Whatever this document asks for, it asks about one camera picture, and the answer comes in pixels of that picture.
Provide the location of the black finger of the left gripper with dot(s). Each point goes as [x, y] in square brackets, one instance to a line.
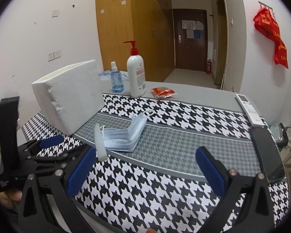
[79, 157]

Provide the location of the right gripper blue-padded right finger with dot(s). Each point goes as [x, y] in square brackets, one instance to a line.
[256, 214]

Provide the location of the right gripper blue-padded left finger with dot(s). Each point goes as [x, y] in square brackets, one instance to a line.
[35, 211]

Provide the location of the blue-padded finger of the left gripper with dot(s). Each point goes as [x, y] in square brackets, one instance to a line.
[42, 143]

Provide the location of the blue surgical masks stack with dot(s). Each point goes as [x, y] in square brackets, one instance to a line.
[126, 140]

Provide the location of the person's left hand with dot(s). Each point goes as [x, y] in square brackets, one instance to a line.
[9, 198]

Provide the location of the white styrofoam box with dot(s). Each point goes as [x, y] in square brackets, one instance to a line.
[70, 96]

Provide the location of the black smartphone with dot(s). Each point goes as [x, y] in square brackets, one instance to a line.
[268, 154]

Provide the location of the black clip clear container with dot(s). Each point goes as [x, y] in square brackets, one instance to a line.
[280, 135]

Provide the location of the small blue spray bottle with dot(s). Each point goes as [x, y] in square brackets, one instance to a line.
[116, 79]

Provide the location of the white remote control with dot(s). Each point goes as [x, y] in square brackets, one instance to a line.
[253, 116]

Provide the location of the houndstooth table runner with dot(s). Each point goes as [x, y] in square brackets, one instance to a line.
[159, 185]

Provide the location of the white pump bottle red top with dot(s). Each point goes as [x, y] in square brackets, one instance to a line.
[136, 71]

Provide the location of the red snack packet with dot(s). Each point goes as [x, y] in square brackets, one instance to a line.
[162, 92]

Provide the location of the red fire extinguisher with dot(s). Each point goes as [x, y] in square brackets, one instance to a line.
[209, 67]

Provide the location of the wooden wardrobe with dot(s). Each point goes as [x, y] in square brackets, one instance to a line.
[148, 22]

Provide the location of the dark brown entrance door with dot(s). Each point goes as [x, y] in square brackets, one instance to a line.
[191, 39]

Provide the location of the papers on door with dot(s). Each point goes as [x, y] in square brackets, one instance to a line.
[193, 29]

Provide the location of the red cloth bags on hook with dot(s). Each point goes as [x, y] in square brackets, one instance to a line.
[266, 24]

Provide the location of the white wall socket pair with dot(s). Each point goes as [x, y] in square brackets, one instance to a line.
[54, 55]

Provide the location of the white wall switch plate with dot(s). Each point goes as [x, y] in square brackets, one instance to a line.
[55, 13]

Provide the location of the wooden side door frame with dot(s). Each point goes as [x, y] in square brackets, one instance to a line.
[223, 31]

